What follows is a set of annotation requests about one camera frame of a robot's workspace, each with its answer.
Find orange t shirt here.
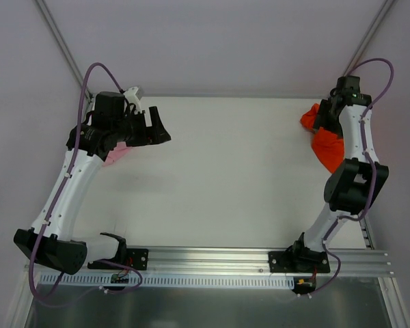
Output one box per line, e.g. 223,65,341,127
300,103,344,174

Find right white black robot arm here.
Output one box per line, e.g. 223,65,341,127
278,76,389,273

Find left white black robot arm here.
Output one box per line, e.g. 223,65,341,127
14,87,171,275

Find pink t shirt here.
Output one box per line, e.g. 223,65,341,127
102,142,131,167

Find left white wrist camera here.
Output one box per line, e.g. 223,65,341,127
124,86,144,110

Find right aluminium frame post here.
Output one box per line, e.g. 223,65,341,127
342,0,398,75

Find aluminium frame post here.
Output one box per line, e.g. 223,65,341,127
33,0,83,88
342,0,398,75

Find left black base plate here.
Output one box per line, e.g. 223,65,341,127
126,248,149,271

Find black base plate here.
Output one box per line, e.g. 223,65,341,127
126,248,149,271
268,250,331,273

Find aluminium mounting rail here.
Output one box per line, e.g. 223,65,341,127
23,246,394,278

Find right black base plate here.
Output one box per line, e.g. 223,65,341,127
268,250,331,273

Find left aluminium frame post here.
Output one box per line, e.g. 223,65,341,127
33,0,83,88

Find white slotted cable duct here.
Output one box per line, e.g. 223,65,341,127
36,272,295,290

